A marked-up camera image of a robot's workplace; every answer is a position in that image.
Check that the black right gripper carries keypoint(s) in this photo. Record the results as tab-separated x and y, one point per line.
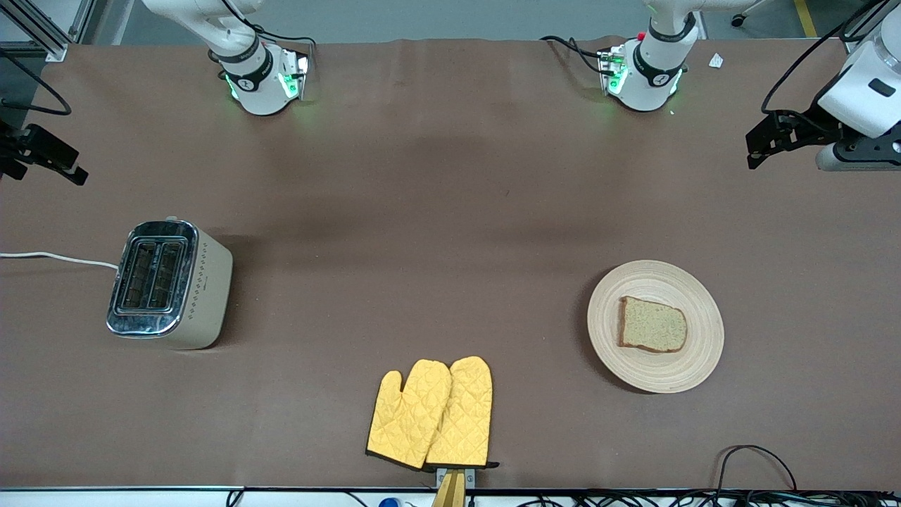
21	146

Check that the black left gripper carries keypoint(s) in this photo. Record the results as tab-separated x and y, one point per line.
802	126

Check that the slice of bread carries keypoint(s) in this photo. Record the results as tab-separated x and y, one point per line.
651	325

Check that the round light wooden plate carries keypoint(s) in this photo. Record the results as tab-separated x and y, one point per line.
651	377

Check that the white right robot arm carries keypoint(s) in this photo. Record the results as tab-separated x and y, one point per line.
260	91

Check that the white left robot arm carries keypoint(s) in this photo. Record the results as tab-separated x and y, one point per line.
651	81

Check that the beige and chrome toaster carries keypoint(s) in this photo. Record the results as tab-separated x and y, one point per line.
200	289

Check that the small white paper scrap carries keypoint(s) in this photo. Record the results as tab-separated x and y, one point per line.
716	60

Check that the black caster wheel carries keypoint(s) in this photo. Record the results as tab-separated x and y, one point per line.
738	20

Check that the yellow quilted oven mitt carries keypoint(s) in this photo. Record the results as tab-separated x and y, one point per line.
405	422
464	415

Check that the wooden wedge with metal bracket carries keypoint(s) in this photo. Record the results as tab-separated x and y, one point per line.
450	489

